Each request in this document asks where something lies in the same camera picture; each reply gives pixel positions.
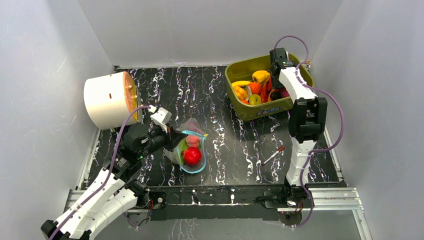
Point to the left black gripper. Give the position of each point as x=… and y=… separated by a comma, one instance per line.
x=172, y=137

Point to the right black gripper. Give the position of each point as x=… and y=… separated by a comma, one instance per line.
x=276, y=70

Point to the green toy leaf vegetable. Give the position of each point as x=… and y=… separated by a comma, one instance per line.
x=181, y=147

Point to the pink toy peach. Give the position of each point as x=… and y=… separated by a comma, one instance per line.
x=192, y=141

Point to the clear zip top bag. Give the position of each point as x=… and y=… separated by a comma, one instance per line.
x=191, y=127

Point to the red toy apple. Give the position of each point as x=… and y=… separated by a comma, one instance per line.
x=192, y=156

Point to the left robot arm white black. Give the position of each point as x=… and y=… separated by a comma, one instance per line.
x=114, y=191

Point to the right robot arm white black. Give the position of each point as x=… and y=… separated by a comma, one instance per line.
x=306, y=122

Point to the yellow toy bell pepper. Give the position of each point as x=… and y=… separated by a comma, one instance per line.
x=261, y=77

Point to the red toy chili pepper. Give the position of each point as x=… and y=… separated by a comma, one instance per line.
x=266, y=89

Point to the dark purple toy eggplant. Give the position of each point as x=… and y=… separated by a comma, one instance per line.
x=275, y=95

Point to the olive green plastic bin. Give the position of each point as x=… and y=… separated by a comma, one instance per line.
x=248, y=106

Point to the orange toy tangerine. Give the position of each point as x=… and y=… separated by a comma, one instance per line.
x=254, y=88

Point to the yellow toy banana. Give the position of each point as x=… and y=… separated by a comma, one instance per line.
x=240, y=83

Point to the white cylindrical appliance orange lid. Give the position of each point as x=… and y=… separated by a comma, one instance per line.
x=109, y=99

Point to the red white marker pen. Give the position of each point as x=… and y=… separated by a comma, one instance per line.
x=278, y=151

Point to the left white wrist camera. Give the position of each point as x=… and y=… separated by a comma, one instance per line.
x=160, y=116

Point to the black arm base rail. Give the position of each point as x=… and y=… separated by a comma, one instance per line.
x=263, y=201

